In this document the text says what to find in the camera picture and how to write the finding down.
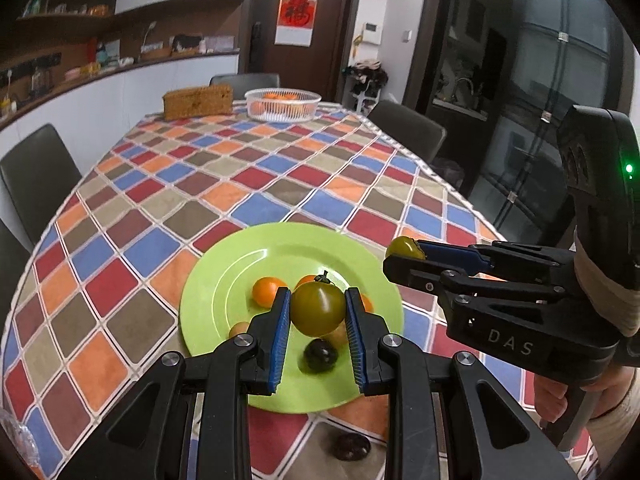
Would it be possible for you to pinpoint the white curved counter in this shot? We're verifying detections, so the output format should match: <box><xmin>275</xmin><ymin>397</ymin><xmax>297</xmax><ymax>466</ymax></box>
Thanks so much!
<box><xmin>0</xmin><ymin>50</ymin><xmax>241</xmax><ymax>133</ymax></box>

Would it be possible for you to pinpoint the wooden wall shelf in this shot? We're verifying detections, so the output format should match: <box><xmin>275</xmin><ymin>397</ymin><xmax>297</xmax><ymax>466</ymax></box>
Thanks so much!
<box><xmin>15</xmin><ymin>0</ymin><xmax>121</xmax><ymax>23</ymax></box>

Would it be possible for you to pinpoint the dark grey chair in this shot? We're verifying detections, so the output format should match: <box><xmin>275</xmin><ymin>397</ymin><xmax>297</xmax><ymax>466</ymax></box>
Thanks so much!
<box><xmin>0</xmin><ymin>123</ymin><xmax>83</xmax><ymax>246</ymax></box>
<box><xmin>0</xmin><ymin>217</ymin><xmax>32</xmax><ymax>321</ymax></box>
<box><xmin>367</xmin><ymin>99</ymin><xmax>447</xmax><ymax>163</ymax></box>
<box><xmin>209</xmin><ymin>72</ymin><xmax>282</xmax><ymax>88</ymax></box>

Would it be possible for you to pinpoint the person's right hand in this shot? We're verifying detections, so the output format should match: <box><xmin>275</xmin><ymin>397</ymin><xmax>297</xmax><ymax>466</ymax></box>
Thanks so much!
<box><xmin>531</xmin><ymin>364</ymin><xmax>640</xmax><ymax>425</ymax></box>

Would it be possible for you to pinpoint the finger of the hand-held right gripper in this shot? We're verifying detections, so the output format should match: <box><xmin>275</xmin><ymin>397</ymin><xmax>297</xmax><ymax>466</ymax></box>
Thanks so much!
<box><xmin>383</xmin><ymin>254</ymin><xmax>572</xmax><ymax>307</ymax></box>
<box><xmin>416</xmin><ymin>240</ymin><xmax>574</xmax><ymax>274</ymax></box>

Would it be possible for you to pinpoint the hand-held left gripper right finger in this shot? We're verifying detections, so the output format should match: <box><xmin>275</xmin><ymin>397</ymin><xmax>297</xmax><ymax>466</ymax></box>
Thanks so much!
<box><xmin>344</xmin><ymin>287</ymin><xmax>576</xmax><ymax>480</ymax></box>

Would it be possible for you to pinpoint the dark purple tomato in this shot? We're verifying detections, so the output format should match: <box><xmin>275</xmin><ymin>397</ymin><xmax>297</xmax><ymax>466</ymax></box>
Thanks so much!
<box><xmin>303</xmin><ymin>338</ymin><xmax>338</xmax><ymax>374</ymax></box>
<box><xmin>332</xmin><ymin>432</ymin><xmax>372</xmax><ymax>462</ymax></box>

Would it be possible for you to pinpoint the green tomato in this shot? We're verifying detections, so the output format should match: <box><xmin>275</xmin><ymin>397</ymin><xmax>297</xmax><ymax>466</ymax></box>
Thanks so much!
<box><xmin>290</xmin><ymin>270</ymin><xmax>347</xmax><ymax>338</ymax></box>
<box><xmin>389</xmin><ymin>236</ymin><xmax>427</xmax><ymax>261</ymax></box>

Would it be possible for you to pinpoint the colourful checked tablecloth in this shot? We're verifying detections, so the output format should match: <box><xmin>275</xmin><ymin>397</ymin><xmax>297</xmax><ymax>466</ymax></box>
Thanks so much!
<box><xmin>0</xmin><ymin>100</ymin><xmax>601</xmax><ymax>480</ymax></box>

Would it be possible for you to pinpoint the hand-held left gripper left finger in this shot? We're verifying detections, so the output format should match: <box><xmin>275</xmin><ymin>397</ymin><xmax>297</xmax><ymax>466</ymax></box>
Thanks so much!
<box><xmin>60</xmin><ymin>287</ymin><xmax>293</xmax><ymax>480</ymax></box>

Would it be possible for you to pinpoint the pile of bags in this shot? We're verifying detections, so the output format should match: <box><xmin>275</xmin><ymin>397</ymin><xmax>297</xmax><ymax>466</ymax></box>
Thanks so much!
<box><xmin>342</xmin><ymin>60</ymin><xmax>390</xmax><ymax>113</ymax></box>

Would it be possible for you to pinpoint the green plate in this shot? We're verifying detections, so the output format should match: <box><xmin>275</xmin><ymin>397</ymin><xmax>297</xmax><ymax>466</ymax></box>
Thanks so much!
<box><xmin>179</xmin><ymin>222</ymin><xmax>405</xmax><ymax>415</ymax></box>

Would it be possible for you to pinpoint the red and white wall calendar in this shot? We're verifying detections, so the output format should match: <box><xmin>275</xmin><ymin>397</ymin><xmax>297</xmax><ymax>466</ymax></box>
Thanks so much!
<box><xmin>274</xmin><ymin>0</ymin><xmax>315</xmax><ymax>47</ymax></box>

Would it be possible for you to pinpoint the dark brown door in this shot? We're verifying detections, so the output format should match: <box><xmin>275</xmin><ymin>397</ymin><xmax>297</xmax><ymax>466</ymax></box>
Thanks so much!
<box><xmin>237</xmin><ymin>0</ymin><xmax>368</xmax><ymax>106</ymax></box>

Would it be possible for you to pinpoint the white plastic basket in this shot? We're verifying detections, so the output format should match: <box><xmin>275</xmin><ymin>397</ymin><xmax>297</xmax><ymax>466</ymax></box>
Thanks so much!
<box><xmin>244</xmin><ymin>87</ymin><xmax>322</xmax><ymax>122</ymax></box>

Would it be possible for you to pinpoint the pile of oranges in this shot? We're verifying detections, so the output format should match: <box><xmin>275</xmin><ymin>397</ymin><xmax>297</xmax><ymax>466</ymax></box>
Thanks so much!
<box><xmin>250</xmin><ymin>91</ymin><xmax>311</xmax><ymax>116</ymax></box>

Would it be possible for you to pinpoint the glass sliding door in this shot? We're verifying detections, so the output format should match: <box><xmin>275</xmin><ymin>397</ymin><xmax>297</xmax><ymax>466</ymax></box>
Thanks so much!
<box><xmin>470</xmin><ymin>0</ymin><xmax>621</xmax><ymax>241</ymax></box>

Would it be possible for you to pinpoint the woven brown box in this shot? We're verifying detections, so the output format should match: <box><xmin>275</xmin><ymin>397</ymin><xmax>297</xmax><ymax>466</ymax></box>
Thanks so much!
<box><xmin>162</xmin><ymin>84</ymin><xmax>234</xmax><ymax>122</ymax></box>

